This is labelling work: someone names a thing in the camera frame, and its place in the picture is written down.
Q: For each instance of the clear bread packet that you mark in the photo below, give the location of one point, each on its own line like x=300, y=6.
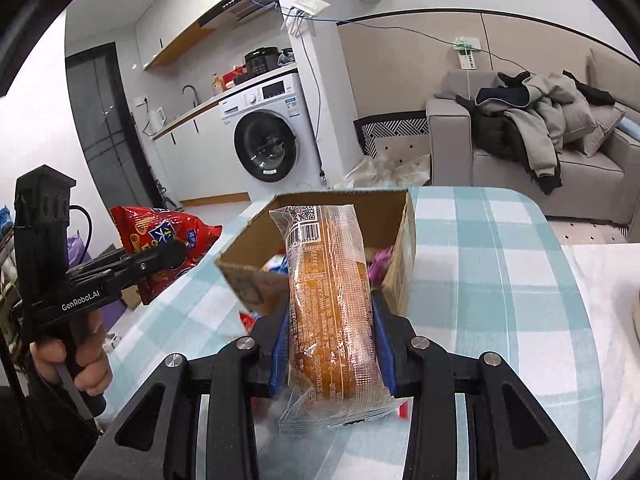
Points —
x=330, y=310

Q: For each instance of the grey sofa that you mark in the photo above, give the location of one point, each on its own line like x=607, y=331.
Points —
x=575, y=175

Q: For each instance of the person's left hand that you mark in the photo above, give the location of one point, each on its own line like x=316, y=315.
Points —
x=87, y=355

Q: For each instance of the white kitchen counter cabinet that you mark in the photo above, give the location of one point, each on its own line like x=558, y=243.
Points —
x=200, y=160

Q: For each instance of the teal checked tablecloth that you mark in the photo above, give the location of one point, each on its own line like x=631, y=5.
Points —
x=475, y=285

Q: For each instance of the patterned black white chair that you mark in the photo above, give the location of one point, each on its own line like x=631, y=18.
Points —
x=390, y=132

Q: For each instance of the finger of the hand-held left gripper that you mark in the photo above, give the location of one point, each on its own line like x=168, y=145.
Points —
x=145, y=262

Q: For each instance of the small red snack packet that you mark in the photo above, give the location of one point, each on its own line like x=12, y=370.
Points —
x=249, y=324

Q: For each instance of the wooden wall cabinet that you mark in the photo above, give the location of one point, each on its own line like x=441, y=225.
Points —
x=175, y=45

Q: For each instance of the white washing machine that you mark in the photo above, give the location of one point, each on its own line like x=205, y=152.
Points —
x=270, y=135

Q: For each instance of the brown cardboard box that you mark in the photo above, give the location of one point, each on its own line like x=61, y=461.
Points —
x=320, y=240

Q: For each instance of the blue cookie packet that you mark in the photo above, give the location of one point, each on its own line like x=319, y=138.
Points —
x=276, y=263

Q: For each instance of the dark glass door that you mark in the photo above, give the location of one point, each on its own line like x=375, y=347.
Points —
x=107, y=125

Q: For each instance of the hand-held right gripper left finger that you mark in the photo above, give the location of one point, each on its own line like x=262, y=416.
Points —
x=280, y=355

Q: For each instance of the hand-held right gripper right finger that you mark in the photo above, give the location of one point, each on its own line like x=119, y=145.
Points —
x=384, y=355

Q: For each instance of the pile of jackets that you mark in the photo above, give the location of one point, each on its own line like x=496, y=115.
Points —
x=540, y=120

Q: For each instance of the red box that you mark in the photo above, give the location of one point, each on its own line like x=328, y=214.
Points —
x=234, y=77

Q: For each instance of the white wifi router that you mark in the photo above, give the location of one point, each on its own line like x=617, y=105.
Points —
x=307, y=7

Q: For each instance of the white electric kettle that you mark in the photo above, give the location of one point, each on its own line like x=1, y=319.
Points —
x=156, y=121

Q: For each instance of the purple snack packet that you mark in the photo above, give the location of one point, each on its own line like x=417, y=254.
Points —
x=380, y=262

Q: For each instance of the chrome kitchen faucet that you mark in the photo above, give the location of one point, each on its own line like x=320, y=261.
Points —
x=190, y=95

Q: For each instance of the range hood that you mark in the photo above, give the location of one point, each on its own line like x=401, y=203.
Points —
x=240, y=5

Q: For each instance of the red crisp packet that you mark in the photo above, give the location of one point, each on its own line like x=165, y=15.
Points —
x=160, y=230

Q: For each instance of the yellow bottle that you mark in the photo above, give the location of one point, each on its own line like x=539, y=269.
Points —
x=217, y=84

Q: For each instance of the black pressure cooker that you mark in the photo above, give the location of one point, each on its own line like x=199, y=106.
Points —
x=261, y=61

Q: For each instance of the clear plastic bag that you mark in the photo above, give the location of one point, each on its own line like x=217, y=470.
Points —
x=387, y=170

